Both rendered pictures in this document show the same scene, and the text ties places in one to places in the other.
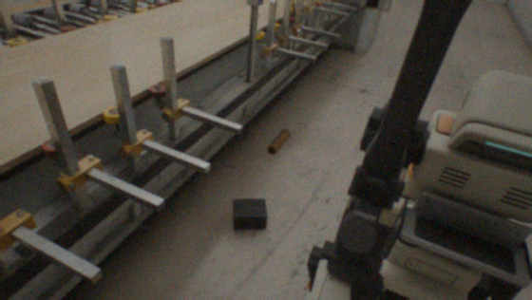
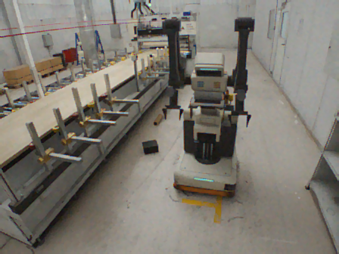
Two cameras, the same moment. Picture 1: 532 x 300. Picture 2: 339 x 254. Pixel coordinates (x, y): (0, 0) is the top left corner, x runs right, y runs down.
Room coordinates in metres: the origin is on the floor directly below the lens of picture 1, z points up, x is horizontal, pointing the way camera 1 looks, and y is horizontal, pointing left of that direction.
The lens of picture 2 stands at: (-0.83, -0.05, 1.60)
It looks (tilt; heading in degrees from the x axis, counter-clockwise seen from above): 29 degrees down; 356
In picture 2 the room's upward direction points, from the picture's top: 4 degrees counter-clockwise
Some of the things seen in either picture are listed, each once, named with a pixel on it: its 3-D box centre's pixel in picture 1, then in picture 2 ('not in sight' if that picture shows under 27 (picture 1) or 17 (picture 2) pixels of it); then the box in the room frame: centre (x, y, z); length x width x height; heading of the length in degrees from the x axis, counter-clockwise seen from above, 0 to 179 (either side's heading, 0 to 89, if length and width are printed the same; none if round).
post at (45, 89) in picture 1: (65, 151); (80, 113); (0.78, 0.60, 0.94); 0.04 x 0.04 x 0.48; 69
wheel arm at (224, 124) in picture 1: (197, 115); (120, 101); (1.25, 0.32, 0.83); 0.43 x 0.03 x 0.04; 69
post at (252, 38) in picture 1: (251, 46); (136, 76); (1.93, 0.15, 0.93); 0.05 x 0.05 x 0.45; 69
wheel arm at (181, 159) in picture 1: (159, 150); (109, 113); (1.02, 0.41, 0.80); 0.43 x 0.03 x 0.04; 69
